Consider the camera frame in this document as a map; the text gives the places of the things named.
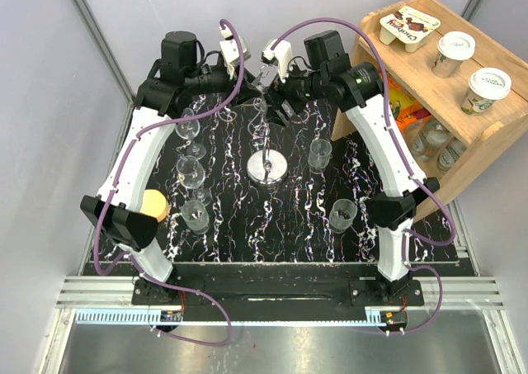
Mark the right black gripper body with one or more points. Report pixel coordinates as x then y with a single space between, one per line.
298 87

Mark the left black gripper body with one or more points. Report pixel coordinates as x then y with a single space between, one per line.
219 81

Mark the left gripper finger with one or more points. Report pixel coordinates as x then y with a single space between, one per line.
246 94
250 80

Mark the chrome wine glass rack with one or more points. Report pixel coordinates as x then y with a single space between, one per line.
266 167

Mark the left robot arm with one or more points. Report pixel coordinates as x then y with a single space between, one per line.
174 79

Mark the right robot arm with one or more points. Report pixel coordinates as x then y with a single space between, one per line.
358 91

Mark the far clear wine glass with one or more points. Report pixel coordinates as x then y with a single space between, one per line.
189 130

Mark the clear wine glass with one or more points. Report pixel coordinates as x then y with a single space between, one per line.
189 130
191 176

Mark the middle clear wine glass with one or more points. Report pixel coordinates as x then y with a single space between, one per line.
191 176

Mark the colourful sponge pack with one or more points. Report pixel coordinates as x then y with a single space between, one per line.
407 111

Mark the chocolate yogurt cup pack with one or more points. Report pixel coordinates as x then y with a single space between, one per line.
408 25

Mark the left ribbed glass goblet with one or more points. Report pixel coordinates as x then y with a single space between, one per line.
196 216

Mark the far paper coffee cup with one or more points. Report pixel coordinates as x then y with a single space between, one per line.
453 49

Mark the paper coffee cup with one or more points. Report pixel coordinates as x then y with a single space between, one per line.
486 86
453 49

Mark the wooden shelf unit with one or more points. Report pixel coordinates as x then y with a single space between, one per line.
486 135

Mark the near paper coffee cup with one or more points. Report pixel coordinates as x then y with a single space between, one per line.
486 86

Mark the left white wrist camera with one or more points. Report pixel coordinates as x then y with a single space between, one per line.
230 53

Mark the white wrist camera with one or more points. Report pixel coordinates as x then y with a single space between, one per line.
279 55
230 53

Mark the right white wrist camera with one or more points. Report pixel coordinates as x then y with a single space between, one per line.
279 55

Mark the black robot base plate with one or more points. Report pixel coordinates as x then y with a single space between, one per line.
304 293

